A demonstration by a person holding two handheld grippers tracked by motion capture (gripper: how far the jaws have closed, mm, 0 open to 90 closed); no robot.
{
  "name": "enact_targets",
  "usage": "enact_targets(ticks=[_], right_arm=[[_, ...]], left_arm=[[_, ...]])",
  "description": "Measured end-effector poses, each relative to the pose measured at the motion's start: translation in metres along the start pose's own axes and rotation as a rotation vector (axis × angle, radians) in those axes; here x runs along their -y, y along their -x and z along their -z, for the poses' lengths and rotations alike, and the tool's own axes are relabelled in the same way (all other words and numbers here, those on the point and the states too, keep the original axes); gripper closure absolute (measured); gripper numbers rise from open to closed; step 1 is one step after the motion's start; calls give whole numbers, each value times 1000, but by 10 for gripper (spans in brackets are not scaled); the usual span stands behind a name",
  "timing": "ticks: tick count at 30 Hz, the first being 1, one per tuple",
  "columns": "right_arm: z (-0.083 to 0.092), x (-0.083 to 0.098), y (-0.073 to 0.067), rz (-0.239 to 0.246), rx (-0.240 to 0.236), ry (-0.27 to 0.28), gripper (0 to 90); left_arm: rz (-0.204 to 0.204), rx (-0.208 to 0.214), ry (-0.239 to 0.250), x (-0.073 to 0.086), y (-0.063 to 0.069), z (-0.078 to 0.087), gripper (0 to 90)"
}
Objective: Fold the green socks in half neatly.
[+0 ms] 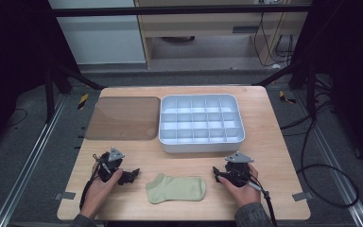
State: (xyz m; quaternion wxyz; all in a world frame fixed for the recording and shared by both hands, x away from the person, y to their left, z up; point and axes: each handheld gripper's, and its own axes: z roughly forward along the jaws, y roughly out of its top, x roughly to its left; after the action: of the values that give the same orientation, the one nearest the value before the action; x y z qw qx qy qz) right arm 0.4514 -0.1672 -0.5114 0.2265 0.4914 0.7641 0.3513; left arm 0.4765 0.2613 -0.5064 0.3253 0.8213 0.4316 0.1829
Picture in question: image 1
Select black metal stand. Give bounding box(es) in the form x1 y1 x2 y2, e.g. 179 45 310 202
252 58 319 121
43 61 107 125

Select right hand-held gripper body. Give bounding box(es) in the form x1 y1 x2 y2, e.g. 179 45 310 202
222 150 255 187

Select person's left hand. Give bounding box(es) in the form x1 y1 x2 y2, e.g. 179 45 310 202
80 162 124 219

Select black cables under desk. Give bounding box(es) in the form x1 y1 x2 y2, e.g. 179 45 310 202
252 11 296 68

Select brown translucent lid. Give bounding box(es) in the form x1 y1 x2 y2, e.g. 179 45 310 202
84 96 162 141

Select grey tape piece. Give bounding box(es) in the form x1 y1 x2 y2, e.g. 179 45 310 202
291 191 315 202
54 191 77 201

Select light green sock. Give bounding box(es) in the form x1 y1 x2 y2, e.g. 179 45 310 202
145 172 207 205

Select person's right hand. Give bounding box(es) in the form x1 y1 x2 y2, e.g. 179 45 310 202
216 164 262 210

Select wooden desk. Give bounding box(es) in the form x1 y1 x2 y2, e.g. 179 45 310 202
133 0 314 69

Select right hand-held gripper cable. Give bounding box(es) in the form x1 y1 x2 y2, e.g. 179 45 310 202
246 176 279 227

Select left hand-held gripper cable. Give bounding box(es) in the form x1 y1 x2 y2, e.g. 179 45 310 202
78 152 112 212

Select thin black floor cable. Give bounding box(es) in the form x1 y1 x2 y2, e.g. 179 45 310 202
4 107 29 129

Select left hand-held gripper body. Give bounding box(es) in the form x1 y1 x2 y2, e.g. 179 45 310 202
97 146 130 185

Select white compartment storage box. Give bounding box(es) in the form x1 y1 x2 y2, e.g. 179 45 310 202
158 93 246 154

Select white cabinet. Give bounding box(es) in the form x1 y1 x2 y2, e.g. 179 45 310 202
47 0 148 66

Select yellow black striped tape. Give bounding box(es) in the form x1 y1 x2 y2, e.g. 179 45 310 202
77 93 90 111
278 90 298 105

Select long black floor cable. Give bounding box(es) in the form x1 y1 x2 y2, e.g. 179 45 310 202
279 108 360 209

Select black horizontal bar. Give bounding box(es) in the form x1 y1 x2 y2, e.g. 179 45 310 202
47 4 314 19

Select hand-held gripper cable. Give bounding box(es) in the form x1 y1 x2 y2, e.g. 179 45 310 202
78 152 112 212
246 176 279 227

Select metal floor rail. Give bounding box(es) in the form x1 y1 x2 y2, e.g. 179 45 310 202
294 90 363 227
0 94 69 227

